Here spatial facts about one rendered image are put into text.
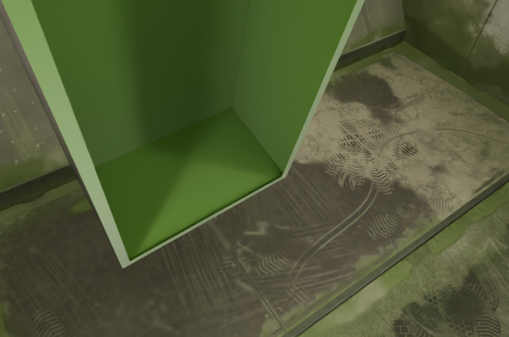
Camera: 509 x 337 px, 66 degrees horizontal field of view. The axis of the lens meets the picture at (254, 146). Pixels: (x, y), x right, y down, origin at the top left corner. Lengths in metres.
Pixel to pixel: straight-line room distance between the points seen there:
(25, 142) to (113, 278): 0.69
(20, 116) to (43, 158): 0.20
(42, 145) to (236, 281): 1.01
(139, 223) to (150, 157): 0.24
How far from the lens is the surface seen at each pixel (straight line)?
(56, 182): 2.00
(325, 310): 1.63
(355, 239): 1.79
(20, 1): 0.48
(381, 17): 2.77
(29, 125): 1.92
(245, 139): 1.44
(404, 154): 2.17
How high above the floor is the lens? 1.54
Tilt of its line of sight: 47 degrees down
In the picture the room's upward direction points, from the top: 2 degrees clockwise
